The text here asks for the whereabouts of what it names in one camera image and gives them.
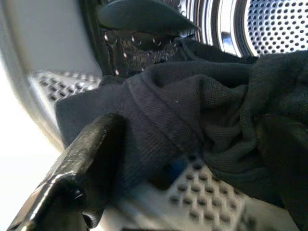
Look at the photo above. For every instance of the perforated steel dryer drum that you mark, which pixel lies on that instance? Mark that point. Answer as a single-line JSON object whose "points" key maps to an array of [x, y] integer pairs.
{"points": [[276, 24]]}

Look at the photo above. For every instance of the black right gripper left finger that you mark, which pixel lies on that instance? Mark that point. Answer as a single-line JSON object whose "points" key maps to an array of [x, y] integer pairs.
{"points": [[89, 156]]}

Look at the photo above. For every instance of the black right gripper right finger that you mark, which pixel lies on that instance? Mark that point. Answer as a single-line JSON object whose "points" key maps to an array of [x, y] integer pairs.
{"points": [[286, 158]]}

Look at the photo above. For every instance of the white tumble dryer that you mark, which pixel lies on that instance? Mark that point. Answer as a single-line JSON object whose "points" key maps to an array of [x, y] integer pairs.
{"points": [[48, 36]]}

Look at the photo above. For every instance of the dark navy garment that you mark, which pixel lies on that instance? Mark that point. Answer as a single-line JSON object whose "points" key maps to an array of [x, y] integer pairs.
{"points": [[211, 53]]}

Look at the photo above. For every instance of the black garment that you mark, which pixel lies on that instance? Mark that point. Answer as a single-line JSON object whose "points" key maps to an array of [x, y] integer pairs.
{"points": [[180, 108]]}

